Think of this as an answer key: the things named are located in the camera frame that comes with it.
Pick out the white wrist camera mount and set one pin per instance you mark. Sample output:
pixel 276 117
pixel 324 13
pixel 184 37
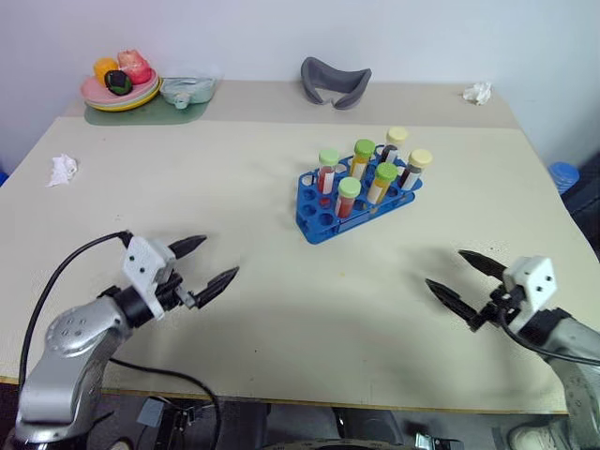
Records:
pixel 140 262
pixel 534 281

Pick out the orange toy fruit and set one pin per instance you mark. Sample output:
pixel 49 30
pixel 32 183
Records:
pixel 104 66

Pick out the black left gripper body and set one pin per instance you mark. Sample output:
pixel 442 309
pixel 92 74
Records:
pixel 173 293

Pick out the dark liquid tube yellow cap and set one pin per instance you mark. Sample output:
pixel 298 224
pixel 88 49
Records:
pixel 397 135

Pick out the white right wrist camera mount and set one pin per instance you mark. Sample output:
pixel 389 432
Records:
pixel 534 281

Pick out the green table mat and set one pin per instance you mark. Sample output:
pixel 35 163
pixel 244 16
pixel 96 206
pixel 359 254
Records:
pixel 140 117

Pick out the black and green toy fruit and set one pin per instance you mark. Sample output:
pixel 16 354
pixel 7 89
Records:
pixel 118 83

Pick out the white sneaker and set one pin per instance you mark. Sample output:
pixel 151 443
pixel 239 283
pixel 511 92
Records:
pixel 534 438

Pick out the red liquid tube green cap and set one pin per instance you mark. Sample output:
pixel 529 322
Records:
pixel 349 187
pixel 328 157

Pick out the grey foam face pad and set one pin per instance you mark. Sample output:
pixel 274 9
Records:
pixel 311 75

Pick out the red toy peach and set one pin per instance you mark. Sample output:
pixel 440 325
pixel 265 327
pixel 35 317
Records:
pixel 135 65

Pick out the yellow plate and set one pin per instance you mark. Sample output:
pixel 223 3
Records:
pixel 140 104

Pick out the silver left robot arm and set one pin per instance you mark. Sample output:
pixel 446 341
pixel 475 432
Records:
pixel 70 337

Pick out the blue plastic object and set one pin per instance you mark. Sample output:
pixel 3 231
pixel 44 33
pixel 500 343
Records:
pixel 2 174

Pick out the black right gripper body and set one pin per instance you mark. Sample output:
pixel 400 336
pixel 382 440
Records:
pixel 506 304

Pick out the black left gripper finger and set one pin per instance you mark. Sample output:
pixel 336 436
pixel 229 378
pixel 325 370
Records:
pixel 190 244
pixel 215 287

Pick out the crumpled white tissue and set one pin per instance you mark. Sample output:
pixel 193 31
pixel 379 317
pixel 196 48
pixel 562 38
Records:
pixel 477 93
pixel 62 169

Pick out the blue plastic stool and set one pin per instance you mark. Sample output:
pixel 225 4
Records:
pixel 565 175

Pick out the blue test tube rack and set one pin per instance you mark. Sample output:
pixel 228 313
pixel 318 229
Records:
pixel 316 229

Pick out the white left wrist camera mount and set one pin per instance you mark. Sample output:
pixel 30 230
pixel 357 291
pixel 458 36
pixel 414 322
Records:
pixel 140 262

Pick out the dark brown furniture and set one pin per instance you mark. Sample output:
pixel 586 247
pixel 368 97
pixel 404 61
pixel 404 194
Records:
pixel 586 206

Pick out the small grey box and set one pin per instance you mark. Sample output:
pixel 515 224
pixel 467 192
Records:
pixel 151 411

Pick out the pink plate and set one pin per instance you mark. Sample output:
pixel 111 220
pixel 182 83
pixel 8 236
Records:
pixel 94 89

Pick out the brown liquid tube yellow cap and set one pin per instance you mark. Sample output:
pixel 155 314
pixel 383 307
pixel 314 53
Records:
pixel 419 158

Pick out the pale green pouch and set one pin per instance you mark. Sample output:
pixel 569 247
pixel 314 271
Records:
pixel 197 89

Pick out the stack of coloured plates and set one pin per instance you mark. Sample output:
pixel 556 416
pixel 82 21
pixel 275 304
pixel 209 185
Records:
pixel 153 89

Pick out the yellow liquid tube green cap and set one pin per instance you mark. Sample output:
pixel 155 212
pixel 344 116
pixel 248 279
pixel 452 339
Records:
pixel 385 172

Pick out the orange liquid tube green cap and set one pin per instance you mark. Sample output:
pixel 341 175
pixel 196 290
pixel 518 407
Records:
pixel 364 147

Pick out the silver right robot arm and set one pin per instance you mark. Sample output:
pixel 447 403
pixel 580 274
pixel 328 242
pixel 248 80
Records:
pixel 581 342

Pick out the silver metal clamp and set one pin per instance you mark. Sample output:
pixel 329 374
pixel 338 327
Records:
pixel 436 443

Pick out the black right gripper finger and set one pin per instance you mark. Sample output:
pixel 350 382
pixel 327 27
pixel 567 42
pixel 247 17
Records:
pixel 487 265
pixel 452 302

